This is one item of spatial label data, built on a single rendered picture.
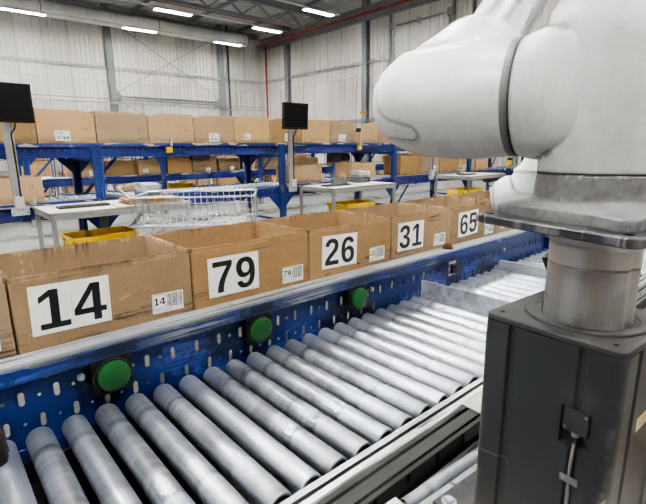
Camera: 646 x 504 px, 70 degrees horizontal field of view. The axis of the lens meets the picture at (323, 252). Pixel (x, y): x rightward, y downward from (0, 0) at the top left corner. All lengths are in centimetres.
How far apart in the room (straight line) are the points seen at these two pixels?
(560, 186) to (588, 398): 25
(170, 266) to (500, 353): 81
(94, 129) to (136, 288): 471
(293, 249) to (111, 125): 465
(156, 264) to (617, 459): 97
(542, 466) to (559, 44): 52
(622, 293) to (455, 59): 36
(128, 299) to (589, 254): 95
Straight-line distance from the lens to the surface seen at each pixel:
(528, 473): 74
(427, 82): 67
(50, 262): 142
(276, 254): 136
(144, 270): 118
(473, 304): 167
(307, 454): 95
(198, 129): 628
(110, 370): 114
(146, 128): 600
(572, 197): 61
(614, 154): 60
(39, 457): 107
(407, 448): 100
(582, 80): 61
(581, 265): 64
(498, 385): 71
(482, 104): 64
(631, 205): 61
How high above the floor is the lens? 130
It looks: 13 degrees down
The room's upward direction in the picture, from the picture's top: 1 degrees counter-clockwise
